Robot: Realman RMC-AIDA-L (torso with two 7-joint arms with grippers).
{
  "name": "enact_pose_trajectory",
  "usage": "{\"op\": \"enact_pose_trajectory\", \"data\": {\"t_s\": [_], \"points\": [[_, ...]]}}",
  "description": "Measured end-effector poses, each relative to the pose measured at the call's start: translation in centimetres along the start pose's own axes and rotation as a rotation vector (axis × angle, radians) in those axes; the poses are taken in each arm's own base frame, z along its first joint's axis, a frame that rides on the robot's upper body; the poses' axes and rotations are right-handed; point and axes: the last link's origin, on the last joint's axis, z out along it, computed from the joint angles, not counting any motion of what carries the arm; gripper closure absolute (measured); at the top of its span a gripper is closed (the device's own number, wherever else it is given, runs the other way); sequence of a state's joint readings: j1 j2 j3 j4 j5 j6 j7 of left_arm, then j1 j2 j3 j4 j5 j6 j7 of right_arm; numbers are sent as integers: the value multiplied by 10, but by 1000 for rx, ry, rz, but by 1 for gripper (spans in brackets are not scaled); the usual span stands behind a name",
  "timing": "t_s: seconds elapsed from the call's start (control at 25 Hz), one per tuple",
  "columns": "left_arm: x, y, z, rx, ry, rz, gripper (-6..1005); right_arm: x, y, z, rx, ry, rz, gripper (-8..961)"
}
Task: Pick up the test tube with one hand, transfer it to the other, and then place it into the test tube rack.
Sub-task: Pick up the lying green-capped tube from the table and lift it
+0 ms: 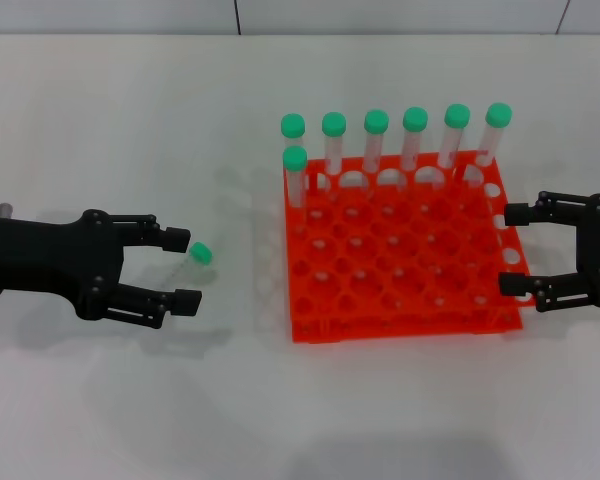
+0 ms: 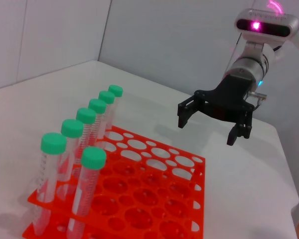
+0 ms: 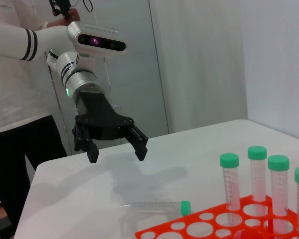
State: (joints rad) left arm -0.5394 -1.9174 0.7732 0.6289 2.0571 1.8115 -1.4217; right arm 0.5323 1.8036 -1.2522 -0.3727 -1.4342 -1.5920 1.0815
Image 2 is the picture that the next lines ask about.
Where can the orange plastic test tube rack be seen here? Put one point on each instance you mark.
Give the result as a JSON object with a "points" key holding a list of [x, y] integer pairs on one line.
{"points": [[139, 199]]}

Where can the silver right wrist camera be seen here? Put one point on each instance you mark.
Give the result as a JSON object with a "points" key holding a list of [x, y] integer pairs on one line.
{"points": [[276, 26]]}

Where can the green-capped clear test tube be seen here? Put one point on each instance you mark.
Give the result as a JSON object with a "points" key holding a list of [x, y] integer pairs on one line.
{"points": [[53, 143], [115, 90], [72, 128], [97, 105], [93, 156], [86, 115], [106, 97]]}

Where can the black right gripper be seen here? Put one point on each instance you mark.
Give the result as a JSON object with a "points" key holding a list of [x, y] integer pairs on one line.
{"points": [[226, 102]]}

